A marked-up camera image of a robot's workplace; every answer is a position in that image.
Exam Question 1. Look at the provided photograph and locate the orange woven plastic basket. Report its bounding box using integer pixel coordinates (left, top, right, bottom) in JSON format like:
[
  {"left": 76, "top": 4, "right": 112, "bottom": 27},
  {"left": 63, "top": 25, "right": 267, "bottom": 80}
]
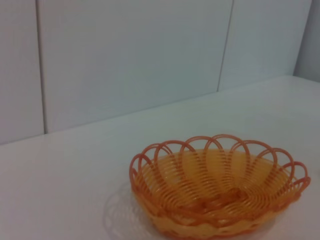
[{"left": 128, "top": 133, "right": 312, "bottom": 239}]

